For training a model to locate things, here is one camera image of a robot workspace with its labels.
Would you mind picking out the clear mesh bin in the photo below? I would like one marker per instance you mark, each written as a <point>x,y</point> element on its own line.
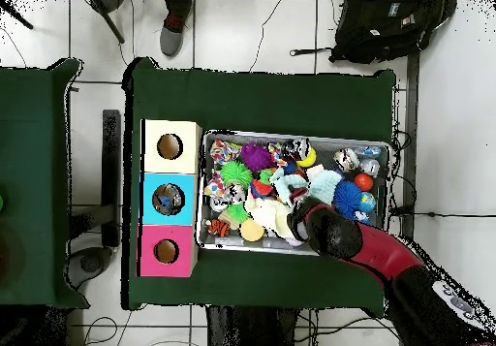
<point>232,243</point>

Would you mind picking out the orange striped tiger plush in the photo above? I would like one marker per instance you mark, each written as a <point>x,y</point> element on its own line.
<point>219,227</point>

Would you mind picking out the blue fuzzy toy with eyes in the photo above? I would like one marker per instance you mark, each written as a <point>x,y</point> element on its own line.
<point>347,196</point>

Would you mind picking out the black tripod leg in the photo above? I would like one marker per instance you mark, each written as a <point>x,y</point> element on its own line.
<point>17,17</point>
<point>110,24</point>

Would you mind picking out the cream cloth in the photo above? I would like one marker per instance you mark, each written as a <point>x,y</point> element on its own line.
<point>271,216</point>

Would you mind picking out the clear plastic bottle blue label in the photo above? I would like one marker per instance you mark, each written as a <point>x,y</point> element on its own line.
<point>164,202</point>

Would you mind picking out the wooden box with three holes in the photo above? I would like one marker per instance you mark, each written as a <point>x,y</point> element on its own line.
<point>170,160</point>

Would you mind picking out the purple spiky rubber ball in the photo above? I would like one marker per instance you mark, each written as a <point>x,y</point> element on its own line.
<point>255,156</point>

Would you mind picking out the dark green table cloth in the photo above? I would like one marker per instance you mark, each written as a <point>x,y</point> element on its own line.
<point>271,101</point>
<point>31,167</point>

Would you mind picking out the crushed black can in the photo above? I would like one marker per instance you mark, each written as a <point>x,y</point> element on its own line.
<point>296,146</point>

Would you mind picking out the mint green cloth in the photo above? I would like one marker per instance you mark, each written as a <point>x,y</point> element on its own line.
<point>325,183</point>

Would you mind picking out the green spiky rubber ball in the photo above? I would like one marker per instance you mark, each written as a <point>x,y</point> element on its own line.
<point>235,172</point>

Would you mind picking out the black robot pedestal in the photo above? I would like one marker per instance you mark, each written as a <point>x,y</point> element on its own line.
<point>248,326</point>

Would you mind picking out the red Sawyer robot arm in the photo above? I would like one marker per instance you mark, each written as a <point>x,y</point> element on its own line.
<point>383,251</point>

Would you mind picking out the black standing panel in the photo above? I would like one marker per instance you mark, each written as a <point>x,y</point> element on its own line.
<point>111,177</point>

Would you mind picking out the grey stand foot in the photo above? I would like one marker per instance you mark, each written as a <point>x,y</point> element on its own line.
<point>91,262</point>

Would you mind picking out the black backpack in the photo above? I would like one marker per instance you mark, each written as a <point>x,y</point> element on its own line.
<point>387,32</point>

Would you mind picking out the person's foot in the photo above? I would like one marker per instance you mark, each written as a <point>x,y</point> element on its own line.
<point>110,5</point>
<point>172,36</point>

